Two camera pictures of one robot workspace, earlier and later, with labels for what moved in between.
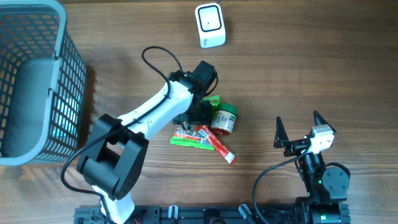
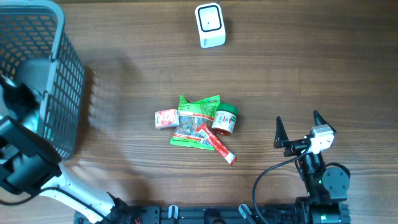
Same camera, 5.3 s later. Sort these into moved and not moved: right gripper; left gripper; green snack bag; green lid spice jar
Moved: left gripper
Not moved: green snack bag; green lid spice jar; right gripper
